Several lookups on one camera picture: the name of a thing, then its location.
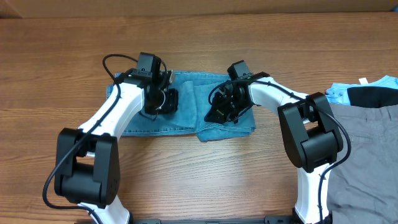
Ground light blue denim jeans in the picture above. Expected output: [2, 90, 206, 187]
[122, 71, 256, 142]

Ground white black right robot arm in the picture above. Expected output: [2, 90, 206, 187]
[205, 60, 343, 223]

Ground light blue shirt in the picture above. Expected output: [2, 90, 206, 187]
[325, 75, 397, 108]

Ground white garment tag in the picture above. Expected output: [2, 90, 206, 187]
[359, 78, 368, 85]

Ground black garment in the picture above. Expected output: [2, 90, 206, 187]
[347, 86, 398, 108]

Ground grey folded garment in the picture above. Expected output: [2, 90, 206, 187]
[327, 104, 397, 223]

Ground black rail at table edge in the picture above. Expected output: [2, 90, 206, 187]
[74, 214, 296, 224]

